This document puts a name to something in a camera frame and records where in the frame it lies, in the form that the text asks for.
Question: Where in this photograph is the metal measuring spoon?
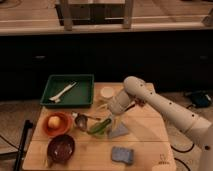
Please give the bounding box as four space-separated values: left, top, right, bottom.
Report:
72 112 100 131

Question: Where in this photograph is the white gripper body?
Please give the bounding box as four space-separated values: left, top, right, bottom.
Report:
107 89 131 115

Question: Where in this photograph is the black cable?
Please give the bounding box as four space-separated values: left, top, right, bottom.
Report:
170 134 198 171

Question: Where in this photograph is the green plastic tray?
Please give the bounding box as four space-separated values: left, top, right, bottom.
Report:
40 74 94 108

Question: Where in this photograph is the clear plastic cup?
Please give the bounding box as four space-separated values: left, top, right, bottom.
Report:
95 100 108 113

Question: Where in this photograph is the dark blue floor object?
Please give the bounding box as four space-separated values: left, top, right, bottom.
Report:
186 91 212 108

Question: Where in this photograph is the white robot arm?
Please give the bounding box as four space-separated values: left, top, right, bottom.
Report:
107 76 213 171

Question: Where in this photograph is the grey triangular cloth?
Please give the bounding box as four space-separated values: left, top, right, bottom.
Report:
107 123 129 139

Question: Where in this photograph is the orange bowl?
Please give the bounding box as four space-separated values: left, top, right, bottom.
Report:
42 112 73 137

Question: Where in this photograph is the white plastic cup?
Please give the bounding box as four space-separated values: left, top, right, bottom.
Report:
100 86 115 99

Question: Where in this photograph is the black stand pole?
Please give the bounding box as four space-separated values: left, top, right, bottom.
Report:
13 120 33 171

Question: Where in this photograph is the wooden chair frame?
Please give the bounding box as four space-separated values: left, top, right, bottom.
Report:
55 0 134 31

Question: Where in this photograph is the white plastic spoon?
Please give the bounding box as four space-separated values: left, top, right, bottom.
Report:
49 82 77 103

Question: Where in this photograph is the blue sponge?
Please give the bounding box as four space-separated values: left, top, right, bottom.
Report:
111 147 134 165

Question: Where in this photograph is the yellow lemon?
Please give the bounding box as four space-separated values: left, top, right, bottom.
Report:
48 116 61 129

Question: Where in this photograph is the green pepper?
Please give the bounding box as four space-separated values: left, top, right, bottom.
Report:
87 118 111 134

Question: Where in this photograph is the dark red bowl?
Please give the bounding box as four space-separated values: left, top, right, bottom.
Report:
47 134 75 164

